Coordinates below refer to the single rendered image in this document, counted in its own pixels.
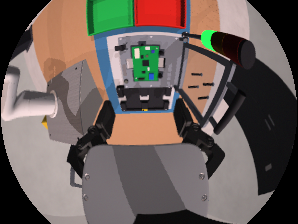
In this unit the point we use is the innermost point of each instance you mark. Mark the green bin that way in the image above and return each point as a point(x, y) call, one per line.
point(106, 15)

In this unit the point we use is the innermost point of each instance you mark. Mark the green circuit board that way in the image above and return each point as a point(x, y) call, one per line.
point(145, 63)

